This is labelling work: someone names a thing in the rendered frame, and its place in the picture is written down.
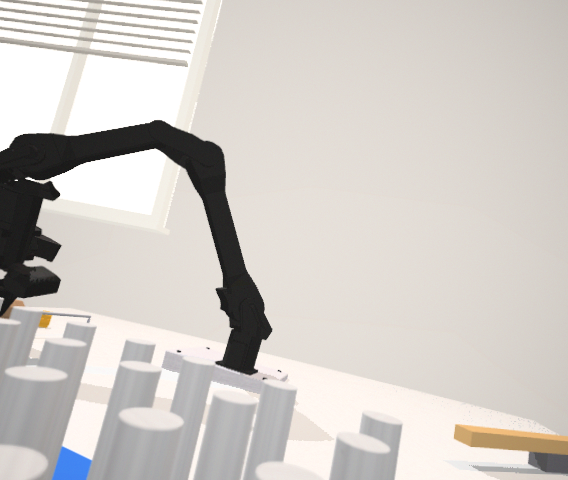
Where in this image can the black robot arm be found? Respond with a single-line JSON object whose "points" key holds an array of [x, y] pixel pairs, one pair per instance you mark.
{"points": [[42, 156]]}

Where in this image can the brown wooden tool handle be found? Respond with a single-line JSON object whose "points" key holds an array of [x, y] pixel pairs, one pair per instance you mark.
{"points": [[20, 303]]}

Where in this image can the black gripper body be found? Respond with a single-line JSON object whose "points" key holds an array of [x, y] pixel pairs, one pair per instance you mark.
{"points": [[21, 280]]}

